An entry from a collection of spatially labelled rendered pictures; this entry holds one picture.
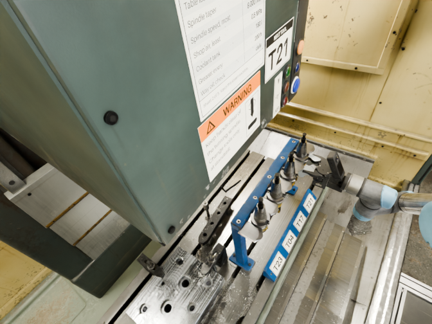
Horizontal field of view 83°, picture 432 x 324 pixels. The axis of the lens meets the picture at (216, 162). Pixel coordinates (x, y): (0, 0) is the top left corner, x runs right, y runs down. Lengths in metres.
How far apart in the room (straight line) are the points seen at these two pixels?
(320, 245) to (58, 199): 1.16
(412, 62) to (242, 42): 1.01
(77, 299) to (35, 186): 0.87
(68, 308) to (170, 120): 1.51
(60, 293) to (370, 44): 1.95
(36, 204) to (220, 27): 0.84
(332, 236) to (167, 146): 1.23
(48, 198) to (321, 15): 1.27
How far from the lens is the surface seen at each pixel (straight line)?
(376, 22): 1.24
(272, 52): 0.43
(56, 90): 0.20
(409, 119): 1.41
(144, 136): 0.24
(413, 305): 2.00
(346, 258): 1.39
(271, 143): 1.64
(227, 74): 0.32
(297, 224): 1.15
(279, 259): 1.08
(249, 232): 0.81
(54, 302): 1.75
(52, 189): 0.99
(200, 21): 0.27
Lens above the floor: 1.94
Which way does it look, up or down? 46 degrees down
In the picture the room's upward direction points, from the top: 11 degrees counter-clockwise
